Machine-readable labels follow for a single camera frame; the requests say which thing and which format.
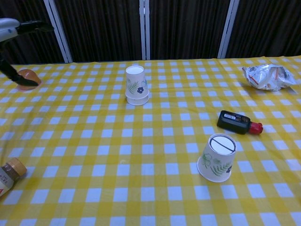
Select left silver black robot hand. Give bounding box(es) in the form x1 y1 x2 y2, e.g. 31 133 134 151
0 17 54 87

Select white floral paper cup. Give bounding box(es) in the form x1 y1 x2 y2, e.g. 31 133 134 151
127 92 150 105
125 65 150 98

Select paper cup with line mark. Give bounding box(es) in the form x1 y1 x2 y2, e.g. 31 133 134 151
197 133 238 183

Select dark slatted partition panel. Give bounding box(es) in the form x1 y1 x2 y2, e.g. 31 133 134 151
53 0 143 63
148 0 230 60
226 0 301 58
0 0 66 65

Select orange glazed bread bun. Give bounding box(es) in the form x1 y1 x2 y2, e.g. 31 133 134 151
17 68 42 91

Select Costa coffee bottle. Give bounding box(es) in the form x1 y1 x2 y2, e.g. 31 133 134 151
0 157 28 200

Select yellow white checkered tablecloth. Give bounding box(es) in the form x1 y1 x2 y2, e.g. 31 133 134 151
0 56 301 226

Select black bottle with red cap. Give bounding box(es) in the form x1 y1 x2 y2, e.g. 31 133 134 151
216 110 263 135

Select crumpled silver snack bag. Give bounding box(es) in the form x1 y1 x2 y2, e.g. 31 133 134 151
242 64 297 92

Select white partition frame post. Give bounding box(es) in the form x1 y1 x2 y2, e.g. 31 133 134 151
139 0 151 60
43 0 73 64
217 0 240 59

